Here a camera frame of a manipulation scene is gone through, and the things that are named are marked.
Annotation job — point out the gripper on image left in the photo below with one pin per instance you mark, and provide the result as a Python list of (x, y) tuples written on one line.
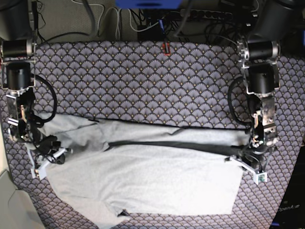
[(46, 149)]

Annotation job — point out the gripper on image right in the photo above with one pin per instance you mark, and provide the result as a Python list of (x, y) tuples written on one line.
[(251, 156)]

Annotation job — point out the light grey T-shirt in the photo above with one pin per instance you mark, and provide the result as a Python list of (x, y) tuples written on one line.
[(117, 166)]

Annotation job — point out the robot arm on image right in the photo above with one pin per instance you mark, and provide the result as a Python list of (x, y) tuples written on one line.
[(259, 51)]

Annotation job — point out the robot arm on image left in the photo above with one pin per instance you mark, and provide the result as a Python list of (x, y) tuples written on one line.
[(19, 24)]

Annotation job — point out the grey plastic bin corner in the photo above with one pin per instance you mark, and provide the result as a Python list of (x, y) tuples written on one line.
[(16, 208)]

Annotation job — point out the fan-patterned purple table cloth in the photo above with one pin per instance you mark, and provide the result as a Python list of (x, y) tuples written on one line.
[(135, 81)]

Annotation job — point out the red and black clamp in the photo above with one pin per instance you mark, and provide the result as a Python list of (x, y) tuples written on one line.
[(166, 48)]

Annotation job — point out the black power adapter box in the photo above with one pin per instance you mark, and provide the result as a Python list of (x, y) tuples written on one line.
[(152, 34)]

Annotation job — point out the black power strip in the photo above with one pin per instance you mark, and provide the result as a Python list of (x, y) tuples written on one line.
[(203, 15)]

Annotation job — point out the blue clamp at top centre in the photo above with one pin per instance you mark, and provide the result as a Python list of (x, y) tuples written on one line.
[(161, 26)]

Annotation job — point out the blue box overhead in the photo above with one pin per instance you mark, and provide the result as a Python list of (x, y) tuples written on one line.
[(148, 4)]

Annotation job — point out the black OpenArm base plate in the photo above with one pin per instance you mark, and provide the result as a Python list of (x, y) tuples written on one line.
[(291, 212)]

